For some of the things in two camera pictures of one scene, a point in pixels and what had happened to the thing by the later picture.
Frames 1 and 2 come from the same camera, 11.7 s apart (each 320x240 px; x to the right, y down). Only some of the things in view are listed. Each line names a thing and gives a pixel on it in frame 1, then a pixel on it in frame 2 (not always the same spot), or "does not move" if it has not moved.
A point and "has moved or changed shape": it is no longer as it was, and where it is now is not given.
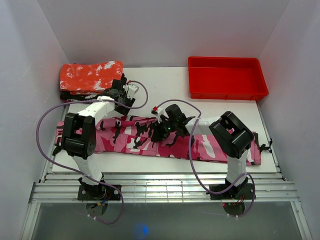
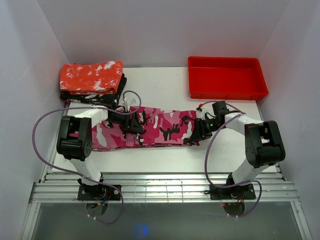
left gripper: (130, 102) -> (132, 125)
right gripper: (159, 135) -> (199, 132)
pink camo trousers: (142, 137) has moved or changed shape
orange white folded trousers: (89, 79) does not move
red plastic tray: (226, 78) does not move
